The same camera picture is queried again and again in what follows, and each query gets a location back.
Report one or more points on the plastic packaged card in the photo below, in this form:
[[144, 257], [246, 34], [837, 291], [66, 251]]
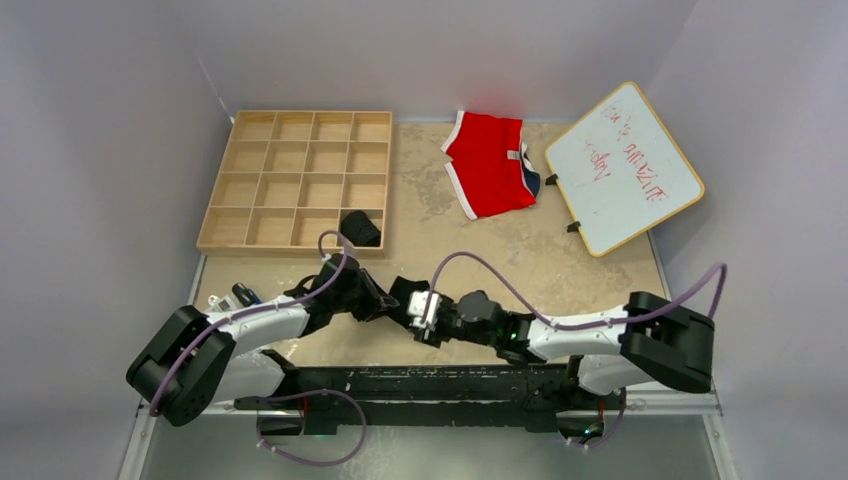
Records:
[[219, 304]]

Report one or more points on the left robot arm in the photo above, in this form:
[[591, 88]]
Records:
[[196, 359]]

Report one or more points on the black striped underwear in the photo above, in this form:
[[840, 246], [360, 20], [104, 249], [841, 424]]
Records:
[[360, 230]]

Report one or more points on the red white blue underwear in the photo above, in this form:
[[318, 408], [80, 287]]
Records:
[[489, 166]]

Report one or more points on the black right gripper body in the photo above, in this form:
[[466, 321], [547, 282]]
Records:
[[450, 327]]

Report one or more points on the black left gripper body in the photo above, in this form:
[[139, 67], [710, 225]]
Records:
[[357, 300]]

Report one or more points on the wooden compartment tray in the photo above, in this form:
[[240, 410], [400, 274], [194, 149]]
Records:
[[287, 176]]

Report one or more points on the white board with wooden frame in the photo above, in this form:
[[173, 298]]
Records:
[[620, 171]]

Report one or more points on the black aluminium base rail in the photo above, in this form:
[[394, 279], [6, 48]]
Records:
[[540, 398]]

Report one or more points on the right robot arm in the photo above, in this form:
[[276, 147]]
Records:
[[646, 339]]

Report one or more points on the plain black underwear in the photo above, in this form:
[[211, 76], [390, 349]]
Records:
[[401, 290]]

